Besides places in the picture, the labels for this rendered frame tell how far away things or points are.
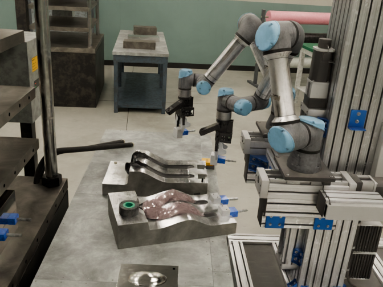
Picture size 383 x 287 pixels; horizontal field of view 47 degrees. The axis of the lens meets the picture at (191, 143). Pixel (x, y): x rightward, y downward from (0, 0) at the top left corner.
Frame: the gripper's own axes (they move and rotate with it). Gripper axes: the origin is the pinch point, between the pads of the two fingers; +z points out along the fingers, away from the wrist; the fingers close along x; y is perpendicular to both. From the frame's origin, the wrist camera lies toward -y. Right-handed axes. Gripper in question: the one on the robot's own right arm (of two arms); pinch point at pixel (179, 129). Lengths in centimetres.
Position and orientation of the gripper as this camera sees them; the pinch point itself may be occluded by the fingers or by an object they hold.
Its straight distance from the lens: 256.6
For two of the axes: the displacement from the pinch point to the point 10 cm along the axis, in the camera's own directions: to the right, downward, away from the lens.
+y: 8.8, -1.3, 4.6
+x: -4.7, -3.6, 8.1
